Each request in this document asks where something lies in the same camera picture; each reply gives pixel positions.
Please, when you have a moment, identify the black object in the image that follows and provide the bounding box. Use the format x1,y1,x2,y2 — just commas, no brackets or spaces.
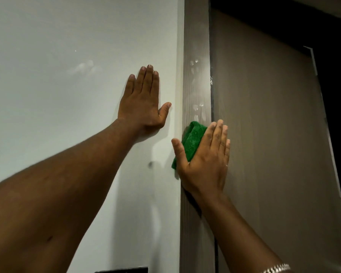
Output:
94,267,149,273

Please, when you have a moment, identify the person's right forearm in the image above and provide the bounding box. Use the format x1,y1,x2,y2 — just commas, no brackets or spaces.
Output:
192,192,286,273

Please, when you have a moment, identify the person's right hand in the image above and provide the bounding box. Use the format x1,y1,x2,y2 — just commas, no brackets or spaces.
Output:
171,119,231,196

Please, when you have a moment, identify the grey wooden door frame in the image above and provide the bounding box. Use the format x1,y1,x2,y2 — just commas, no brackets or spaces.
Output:
178,0,216,273

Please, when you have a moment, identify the person's left hand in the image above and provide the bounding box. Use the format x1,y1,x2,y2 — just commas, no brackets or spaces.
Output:
117,65,172,132

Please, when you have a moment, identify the green cleaning cloth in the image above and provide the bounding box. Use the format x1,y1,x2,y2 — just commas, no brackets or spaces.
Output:
171,121,208,170

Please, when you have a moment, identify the person's left forearm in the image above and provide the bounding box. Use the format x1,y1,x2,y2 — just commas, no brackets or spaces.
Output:
0,119,148,273

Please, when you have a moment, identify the brown wooden door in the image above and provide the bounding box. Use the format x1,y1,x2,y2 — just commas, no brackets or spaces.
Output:
210,8,341,273

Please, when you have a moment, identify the silver metal bracelet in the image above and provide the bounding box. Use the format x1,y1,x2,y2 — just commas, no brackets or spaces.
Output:
262,263,291,273

